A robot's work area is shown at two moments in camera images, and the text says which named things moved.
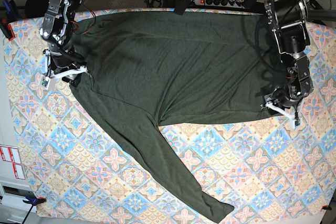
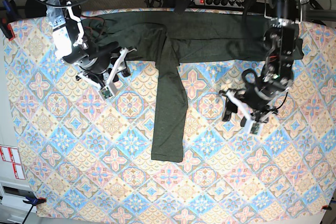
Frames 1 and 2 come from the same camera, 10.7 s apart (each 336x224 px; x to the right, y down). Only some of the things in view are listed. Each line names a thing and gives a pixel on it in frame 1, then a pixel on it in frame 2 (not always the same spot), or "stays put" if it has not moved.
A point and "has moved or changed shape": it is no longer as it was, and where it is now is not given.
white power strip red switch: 219,2 stays put
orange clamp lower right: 326,207 stays put
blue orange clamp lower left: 34,201 stays put
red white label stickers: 11,155 stays put
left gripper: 63,59 -> 96,59
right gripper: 279,96 -> 258,94
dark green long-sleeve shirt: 147,69 has moved or changed shape
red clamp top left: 9,13 stays put
